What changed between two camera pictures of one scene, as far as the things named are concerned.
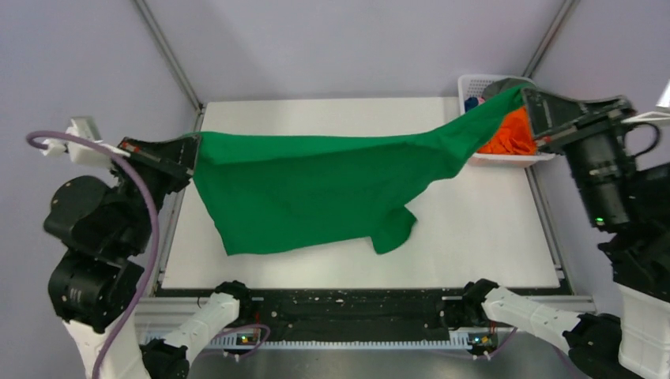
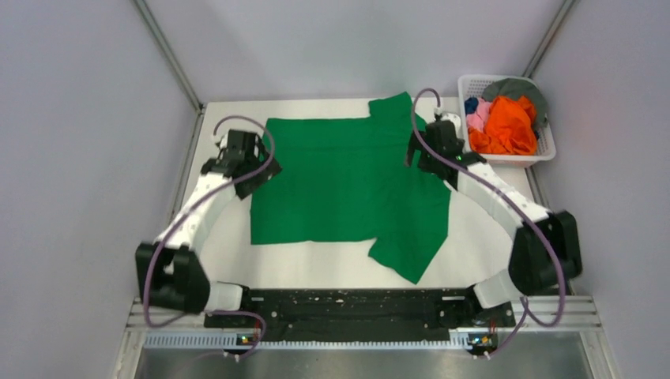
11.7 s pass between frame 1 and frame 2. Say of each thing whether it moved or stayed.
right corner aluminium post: stayed
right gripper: moved
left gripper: moved
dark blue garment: stayed
